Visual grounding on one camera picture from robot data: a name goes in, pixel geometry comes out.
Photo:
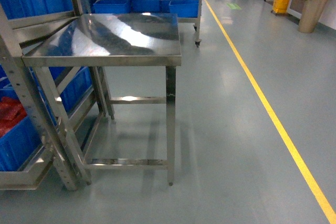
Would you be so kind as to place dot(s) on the stainless steel shelf rack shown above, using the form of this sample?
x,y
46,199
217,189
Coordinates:
x,y
38,93

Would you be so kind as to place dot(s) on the blue bin with red wrap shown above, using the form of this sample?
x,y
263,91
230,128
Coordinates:
x,y
21,141

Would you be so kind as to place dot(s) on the stainless steel table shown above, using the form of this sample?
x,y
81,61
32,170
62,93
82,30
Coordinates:
x,y
106,40

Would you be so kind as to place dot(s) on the yellow mop bucket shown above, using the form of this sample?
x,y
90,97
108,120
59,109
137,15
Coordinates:
x,y
280,6

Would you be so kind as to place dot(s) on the red bubble wrap sheets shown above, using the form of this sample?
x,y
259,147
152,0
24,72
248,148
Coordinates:
x,y
12,112

